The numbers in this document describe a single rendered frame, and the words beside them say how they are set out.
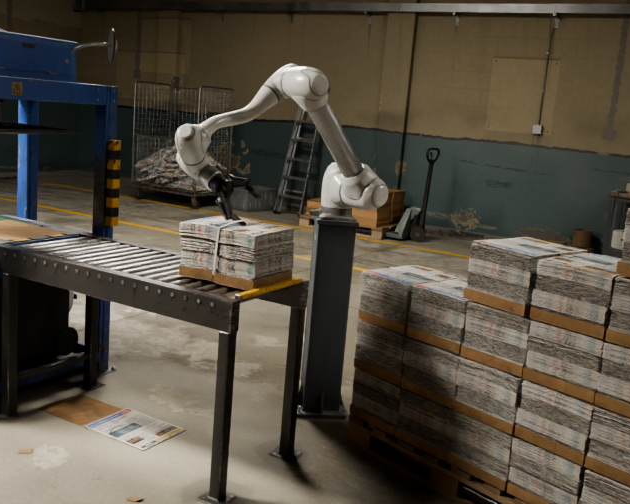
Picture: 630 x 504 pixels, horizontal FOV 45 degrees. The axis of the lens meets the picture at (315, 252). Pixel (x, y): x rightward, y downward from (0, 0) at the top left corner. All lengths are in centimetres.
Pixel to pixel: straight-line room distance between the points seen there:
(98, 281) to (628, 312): 202
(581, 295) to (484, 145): 735
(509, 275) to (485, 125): 719
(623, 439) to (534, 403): 35
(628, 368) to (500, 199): 738
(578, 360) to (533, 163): 716
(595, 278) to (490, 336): 50
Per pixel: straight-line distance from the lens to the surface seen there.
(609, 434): 283
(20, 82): 377
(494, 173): 1001
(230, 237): 299
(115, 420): 379
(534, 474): 304
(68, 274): 339
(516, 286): 292
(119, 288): 318
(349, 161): 346
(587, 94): 976
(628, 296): 270
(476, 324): 305
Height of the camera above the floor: 152
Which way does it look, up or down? 11 degrees down
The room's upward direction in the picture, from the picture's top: 5 degrees clockwise
